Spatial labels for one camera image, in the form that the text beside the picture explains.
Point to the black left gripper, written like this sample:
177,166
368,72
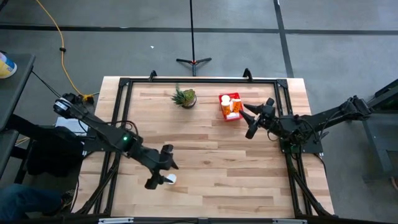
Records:
160,163

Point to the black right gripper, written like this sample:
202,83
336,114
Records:
266,119

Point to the orange pill bottle red-marked cap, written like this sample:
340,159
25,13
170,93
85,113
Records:
173,177

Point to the white plastic pill bottle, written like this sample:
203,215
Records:
234,116

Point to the orange pill bottle white cap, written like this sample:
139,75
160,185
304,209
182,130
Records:
237,105
226,109

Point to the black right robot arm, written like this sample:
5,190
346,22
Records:
311,124

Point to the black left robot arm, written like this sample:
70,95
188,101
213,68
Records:
105,137

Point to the red plastic mesh basket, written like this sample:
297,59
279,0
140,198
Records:
220,112

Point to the succulent plant in black pot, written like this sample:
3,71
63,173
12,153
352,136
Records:
186,99

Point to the black tripod stand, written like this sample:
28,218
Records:
193,60

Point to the person's shoe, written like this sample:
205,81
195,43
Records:
66,199

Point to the white paper sheet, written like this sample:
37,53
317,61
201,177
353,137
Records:
70,124

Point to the black fabric bag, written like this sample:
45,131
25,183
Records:
53,152

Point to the dark metal cart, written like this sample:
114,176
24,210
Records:
382,140

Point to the person's leg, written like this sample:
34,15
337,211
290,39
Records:
28,202

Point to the dark grey side table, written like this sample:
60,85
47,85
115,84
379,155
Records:
15,93
6,149

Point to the white blue yellow canister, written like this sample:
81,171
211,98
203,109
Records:
6,67

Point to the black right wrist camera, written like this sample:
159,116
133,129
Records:
270,102

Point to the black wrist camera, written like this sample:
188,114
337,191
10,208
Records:
168,149
270,102

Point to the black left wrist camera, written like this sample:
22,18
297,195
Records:
168,149

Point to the black metal table frame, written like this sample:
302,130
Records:
202,80

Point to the silver metal bracket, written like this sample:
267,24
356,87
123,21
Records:
289,221
115,220

